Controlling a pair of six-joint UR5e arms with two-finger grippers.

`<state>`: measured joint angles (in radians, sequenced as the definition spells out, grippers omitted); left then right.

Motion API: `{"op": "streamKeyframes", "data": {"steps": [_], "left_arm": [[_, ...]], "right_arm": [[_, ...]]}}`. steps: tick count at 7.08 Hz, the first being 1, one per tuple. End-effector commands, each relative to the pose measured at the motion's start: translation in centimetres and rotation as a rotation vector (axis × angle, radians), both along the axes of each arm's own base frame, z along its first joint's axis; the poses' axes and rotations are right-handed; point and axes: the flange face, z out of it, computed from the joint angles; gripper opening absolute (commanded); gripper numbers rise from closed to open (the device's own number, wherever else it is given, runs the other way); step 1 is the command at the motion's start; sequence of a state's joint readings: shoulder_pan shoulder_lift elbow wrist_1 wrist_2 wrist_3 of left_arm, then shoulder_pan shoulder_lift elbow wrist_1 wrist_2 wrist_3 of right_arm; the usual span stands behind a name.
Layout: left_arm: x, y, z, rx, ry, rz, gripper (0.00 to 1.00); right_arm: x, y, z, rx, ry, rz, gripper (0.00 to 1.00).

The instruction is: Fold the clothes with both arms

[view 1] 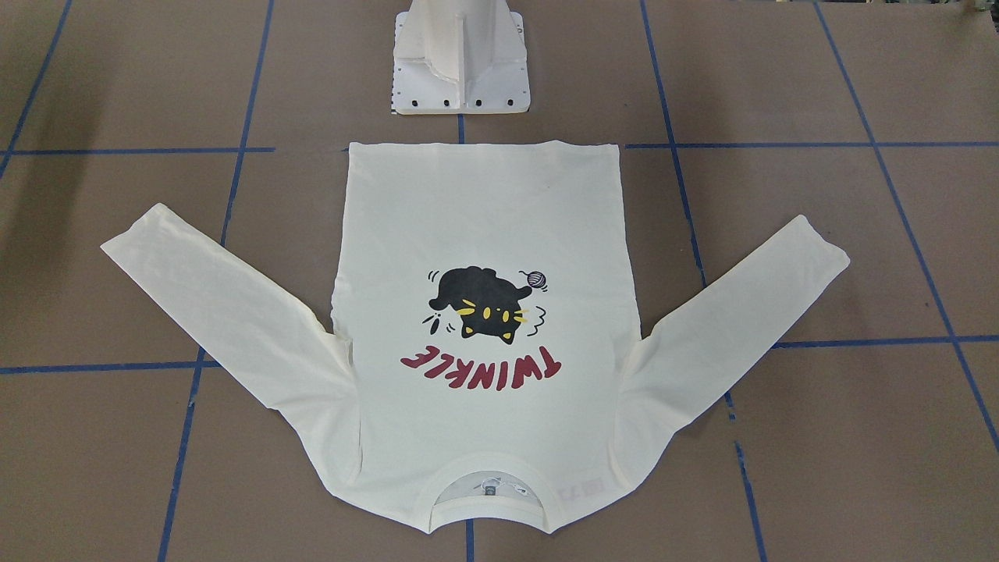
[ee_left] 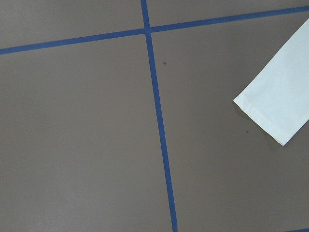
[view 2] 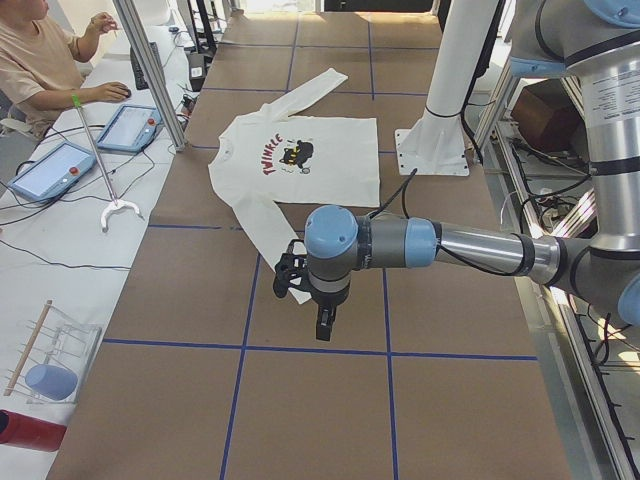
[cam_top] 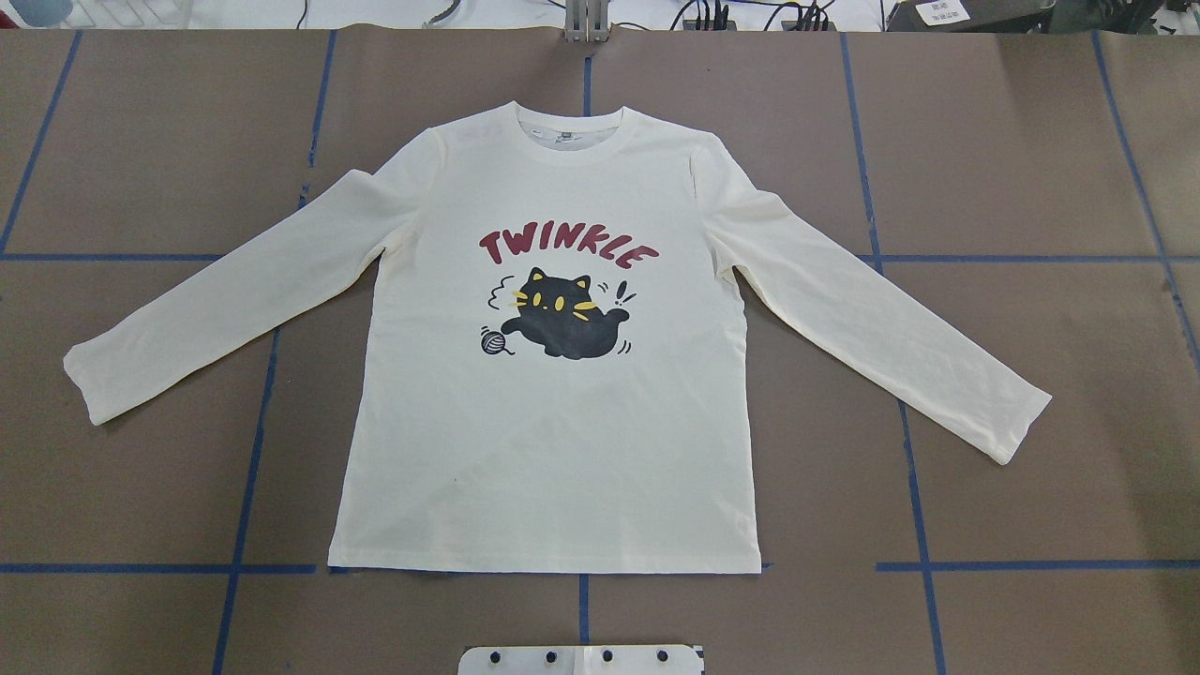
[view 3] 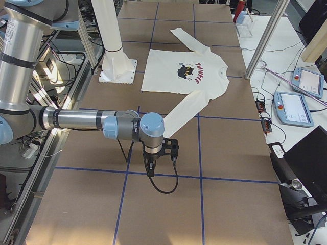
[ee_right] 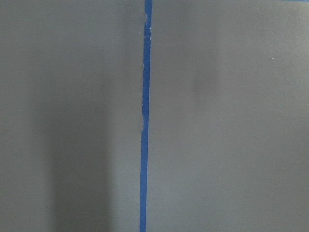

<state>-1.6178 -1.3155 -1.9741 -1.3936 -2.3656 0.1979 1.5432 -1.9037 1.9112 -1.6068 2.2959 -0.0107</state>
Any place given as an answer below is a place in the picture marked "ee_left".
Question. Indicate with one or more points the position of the cream long sleeve shirt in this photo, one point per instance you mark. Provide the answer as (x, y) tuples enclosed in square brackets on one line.
[(277, 99)]

